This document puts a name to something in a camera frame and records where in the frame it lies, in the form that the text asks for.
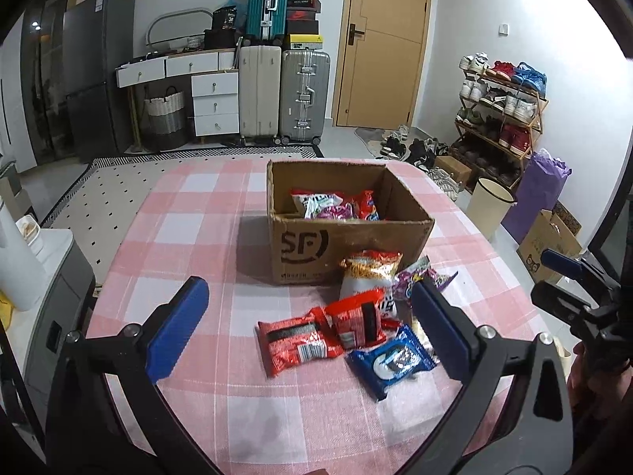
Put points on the silver suitcase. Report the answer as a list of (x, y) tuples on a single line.
[(301, 99)]

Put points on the open printed cardboard box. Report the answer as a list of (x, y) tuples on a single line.
[(544, 242)]

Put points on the wooden shoe rack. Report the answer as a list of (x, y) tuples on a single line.
[(540, 109)]

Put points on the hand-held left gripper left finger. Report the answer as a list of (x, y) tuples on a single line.
[(178, 326)]

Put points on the dark grey refrigerator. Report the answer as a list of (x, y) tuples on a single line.
[(96, 74)]

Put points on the small noodle snack bag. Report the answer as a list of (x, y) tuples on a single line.
[(368, 269)]

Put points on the white kettle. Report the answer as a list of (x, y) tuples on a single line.
[(17, 267)]

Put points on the white black snack bag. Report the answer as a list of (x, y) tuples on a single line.
[(389, 306)]

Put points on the pile of shoes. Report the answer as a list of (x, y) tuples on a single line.
[(420, 151)]

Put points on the white dressing table with drawers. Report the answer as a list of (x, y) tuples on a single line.
[(190, 64)]

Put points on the beige slipper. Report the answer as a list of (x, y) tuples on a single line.
[(563, 347)]

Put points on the teal suitcase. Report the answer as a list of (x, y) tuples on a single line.
[(257, 5)]

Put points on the dark glass cabinet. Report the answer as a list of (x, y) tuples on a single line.
[(44, 84)]

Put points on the woven laundry basket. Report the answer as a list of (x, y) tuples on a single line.
[(165, 121)]

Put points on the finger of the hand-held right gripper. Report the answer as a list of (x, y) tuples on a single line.
[(554, 297), (561, 262)]

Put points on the oval mirror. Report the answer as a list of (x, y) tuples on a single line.
[(178, 27)]

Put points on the large noodle snack bag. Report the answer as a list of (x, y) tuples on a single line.
[(316, 203)]

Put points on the white food cup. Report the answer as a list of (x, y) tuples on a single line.
[(29, 232)]

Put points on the black printed bag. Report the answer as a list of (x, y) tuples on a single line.
[(224, 19)]

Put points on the wooden door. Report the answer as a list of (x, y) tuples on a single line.
[(385, 69)]

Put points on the small brown cardboard box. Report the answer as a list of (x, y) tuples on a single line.
[(452, 168)]

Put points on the beige suitcase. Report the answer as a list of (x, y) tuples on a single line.
[(259, 94)]

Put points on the grey door mat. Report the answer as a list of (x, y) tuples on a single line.
[(366, 136)]

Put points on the blue cookie packet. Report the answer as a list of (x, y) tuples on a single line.
[(390, 363)]

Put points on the yellow black shoe box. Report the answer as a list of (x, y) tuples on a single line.
[(305, 42)]

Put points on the red round-print snack packet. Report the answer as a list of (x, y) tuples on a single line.
[(366, 203)]

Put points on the black storage box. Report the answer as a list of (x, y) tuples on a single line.
[(222, 39)]

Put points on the purple snack bag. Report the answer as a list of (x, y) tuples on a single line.
[(418, 277), (336, 212)]

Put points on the black shoe box red logo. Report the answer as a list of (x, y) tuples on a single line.
[(301, 16)]

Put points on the grey side cabinet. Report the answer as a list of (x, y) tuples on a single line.
[(59, 297)]

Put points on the beige trash bin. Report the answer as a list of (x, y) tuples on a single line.
[(487, 208)]

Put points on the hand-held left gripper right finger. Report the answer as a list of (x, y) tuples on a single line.
[(440, 326)]

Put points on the small white basket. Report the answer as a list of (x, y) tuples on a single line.
[(195, 42)]

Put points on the small beige snack packet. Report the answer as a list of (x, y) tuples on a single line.
[(420, 331)]

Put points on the rows of shoes on rack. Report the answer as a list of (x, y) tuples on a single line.
[(514, 138)]

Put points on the yellow bag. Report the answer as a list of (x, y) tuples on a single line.
[(4, 309)]

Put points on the black white patterned rug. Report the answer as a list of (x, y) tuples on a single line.
[(109, 193)]

